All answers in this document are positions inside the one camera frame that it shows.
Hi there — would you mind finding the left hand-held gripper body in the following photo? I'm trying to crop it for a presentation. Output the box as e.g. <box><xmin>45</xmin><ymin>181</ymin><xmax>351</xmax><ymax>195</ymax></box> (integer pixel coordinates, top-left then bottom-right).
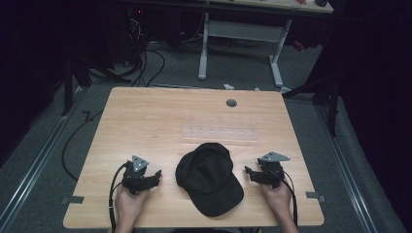
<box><xmin>121</xmin><ymin>154</ymin><xmax>154</xmax><ymax>196</ymax></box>

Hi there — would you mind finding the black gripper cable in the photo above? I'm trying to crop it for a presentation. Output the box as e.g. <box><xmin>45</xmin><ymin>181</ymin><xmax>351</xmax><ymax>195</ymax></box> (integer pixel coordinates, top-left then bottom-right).
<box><xmin>271</xmin><ymin>168</ymin><xmax>299</xmax><ymax>227</ymax></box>
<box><xmin>108</xmin><ymin>162</ymin><xmax>130</xmax><ymax>233</ymax></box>

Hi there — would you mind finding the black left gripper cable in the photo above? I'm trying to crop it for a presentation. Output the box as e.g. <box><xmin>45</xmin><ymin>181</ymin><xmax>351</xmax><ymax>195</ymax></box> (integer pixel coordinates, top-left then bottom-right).
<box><xmin>108</xmin><ymin>162</ymin><xmax>130</xmax><ymax>233</ymax></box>

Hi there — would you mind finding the clear plastic strip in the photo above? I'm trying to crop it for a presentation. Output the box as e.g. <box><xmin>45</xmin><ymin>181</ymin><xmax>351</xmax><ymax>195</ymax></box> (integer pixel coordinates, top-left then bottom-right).
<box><xmin>181</xmin><ymin>123</ymin><xmax>258</xmax><ymax>143</ymax></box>

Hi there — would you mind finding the desk with white metal frame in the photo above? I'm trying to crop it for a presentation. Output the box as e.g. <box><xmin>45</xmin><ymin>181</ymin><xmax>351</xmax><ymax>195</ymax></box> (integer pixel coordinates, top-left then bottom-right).
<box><xmin>129</xmin><ymin>0</ymin><xmax>334</xmax><ymax>89</ymax></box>

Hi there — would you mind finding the black floor cable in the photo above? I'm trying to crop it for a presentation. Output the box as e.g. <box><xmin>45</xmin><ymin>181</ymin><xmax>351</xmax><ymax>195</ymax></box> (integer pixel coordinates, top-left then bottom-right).
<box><xmin>60</xmin><ymin>110</ymin><xmax>105</xmax><ymax>183</ymax></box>

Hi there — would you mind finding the bundle of black cables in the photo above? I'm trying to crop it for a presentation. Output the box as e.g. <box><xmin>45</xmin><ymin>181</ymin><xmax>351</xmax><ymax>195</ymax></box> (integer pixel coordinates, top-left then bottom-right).
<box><xmin>124</xmin><ymin>16</ymin><xmax>167</xmax><ymax>88</ymax></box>

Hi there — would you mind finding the metal floor rail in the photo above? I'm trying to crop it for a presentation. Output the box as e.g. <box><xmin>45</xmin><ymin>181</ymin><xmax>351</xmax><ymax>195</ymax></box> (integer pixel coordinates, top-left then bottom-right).
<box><xmin>314</xmin><ymin>104</ymin><xmax>379</xmax><ymax>233</ymax></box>
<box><xmin>0</xmin><ymin>85</ymin><xmax>87</xmax><ymax>227</ymax></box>

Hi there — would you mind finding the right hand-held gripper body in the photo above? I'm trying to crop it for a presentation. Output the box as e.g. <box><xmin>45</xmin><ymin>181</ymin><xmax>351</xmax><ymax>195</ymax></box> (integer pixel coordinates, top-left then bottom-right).
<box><xmin>257</xmin><ymin>150</ymin><xmax>292</xmax><ymax>189</ymax></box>

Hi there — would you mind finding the black metal stand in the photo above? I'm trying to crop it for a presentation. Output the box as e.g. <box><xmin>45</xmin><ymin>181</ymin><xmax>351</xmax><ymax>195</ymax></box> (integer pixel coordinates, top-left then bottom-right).
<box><xmin>60</xmin><ymin>52</ymin><xmax>132</xmax><ymax>117</ymax></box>
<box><xmin>281</xmin><ymin>72</ymin><xmax>342</xmax><ymax>138</ymax></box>

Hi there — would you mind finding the black baseball cap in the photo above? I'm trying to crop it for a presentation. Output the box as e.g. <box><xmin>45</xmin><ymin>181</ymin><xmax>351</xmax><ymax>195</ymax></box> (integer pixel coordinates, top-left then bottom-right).
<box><xmin>175</xmin><ymin>142</ymin><xmax>245</xmax><ymax>218</ymax></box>

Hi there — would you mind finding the person's left hand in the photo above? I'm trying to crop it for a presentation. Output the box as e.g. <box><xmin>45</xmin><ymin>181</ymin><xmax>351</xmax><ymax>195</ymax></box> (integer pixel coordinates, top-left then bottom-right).
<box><xmin>114</xmin><ymin>185</ymin><xmax>151</xmax><ymax>227</ymax></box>

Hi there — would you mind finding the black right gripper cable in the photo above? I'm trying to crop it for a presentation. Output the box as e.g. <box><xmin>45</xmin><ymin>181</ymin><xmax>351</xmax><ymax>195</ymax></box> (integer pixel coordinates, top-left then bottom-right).
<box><xmin>271</xmin><ymin>168</ymin><xmax>299</xmax><ymax>227</ymax></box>

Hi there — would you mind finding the grey tape piece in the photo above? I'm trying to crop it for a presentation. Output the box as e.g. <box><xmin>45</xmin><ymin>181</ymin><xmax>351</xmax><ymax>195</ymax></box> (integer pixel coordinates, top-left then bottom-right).
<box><xmin>305</xmin><ymin>190</ymin><xmax>326</xmax><ymax>204</ymax></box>
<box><xmin>60</xmin><ymin>195</ymin><xmax>86</xmax><ymax>206</ymax></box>

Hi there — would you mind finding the person's right hand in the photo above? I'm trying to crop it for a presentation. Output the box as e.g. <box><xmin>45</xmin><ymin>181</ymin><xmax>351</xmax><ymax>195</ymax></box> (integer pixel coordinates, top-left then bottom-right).
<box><xmin>259</xmin><ymin>181</ymin><xmax>293</xmax><ymax>225</ymax></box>

